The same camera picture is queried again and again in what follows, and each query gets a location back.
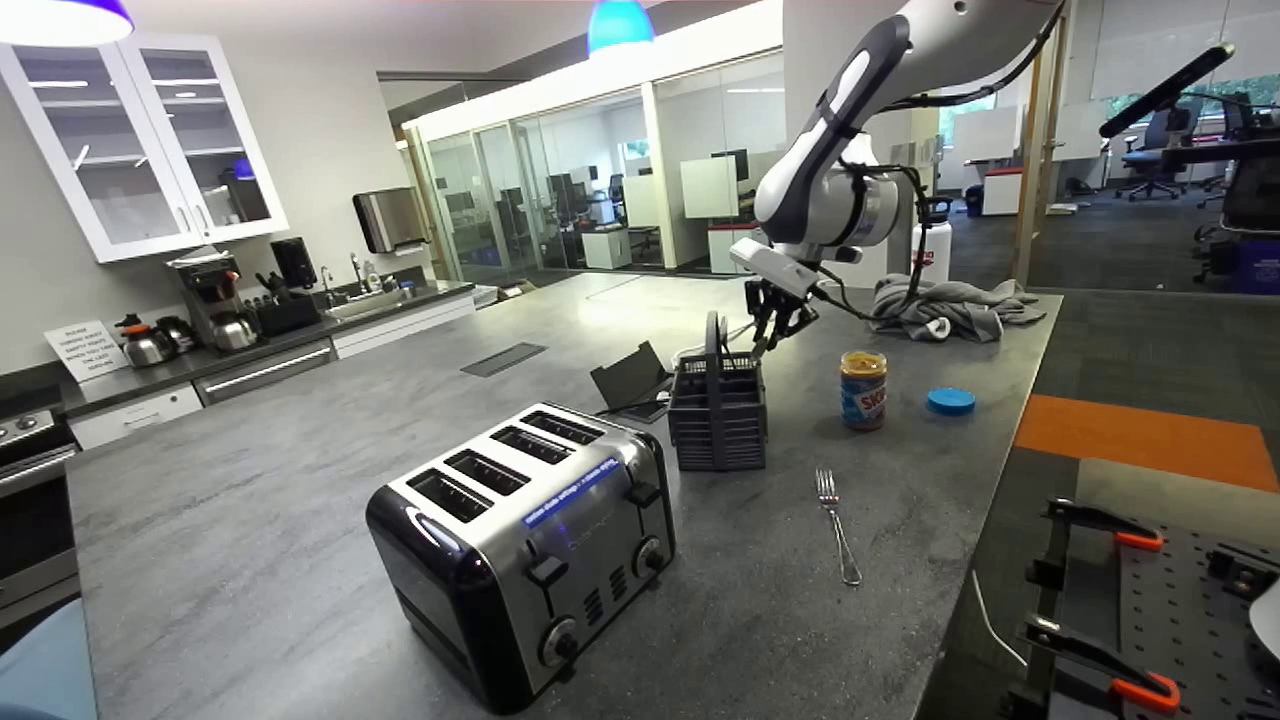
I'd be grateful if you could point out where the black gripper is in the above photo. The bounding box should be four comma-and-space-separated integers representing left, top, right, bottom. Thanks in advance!
731, 234, 816, 353

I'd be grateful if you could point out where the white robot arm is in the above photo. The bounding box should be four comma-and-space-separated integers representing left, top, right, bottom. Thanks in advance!
731, 0, 1069, 353

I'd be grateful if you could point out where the dark grey cutlery holder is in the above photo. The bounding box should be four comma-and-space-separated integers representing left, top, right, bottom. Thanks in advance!
668, 310, 766, 471

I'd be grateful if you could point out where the black box on counter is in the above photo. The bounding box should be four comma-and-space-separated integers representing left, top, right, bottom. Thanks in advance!
592, 343, 668, 411

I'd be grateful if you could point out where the silver fork on table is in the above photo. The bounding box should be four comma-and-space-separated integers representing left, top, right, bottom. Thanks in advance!
816, 466, 859, 586

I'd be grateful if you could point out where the grey cloth pile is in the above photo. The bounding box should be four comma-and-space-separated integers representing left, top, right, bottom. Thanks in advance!
870, 275, 1049, 343

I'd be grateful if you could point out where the blue plastic jar lid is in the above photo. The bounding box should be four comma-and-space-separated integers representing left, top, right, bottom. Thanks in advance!
922, 386, 976, 417

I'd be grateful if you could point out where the black chrome four-slot toaster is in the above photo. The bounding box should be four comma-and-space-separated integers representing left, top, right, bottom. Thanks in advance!
365, 403, 676, 712

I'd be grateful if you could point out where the black orange clamp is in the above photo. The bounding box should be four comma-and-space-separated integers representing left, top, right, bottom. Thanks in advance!
1024, 615, 1185, 715
1044, 496, 1164, 550

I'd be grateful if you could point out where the black coffee maker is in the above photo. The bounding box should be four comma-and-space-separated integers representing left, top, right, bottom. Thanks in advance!
167, 247, 258, 353

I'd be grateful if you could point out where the black camera pole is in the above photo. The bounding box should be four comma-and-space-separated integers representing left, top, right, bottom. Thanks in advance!
1095, 43, 1236, 139

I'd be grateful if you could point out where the white glass-door wall cabinet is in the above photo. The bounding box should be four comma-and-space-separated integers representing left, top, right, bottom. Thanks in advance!
0, 36, 289, 263

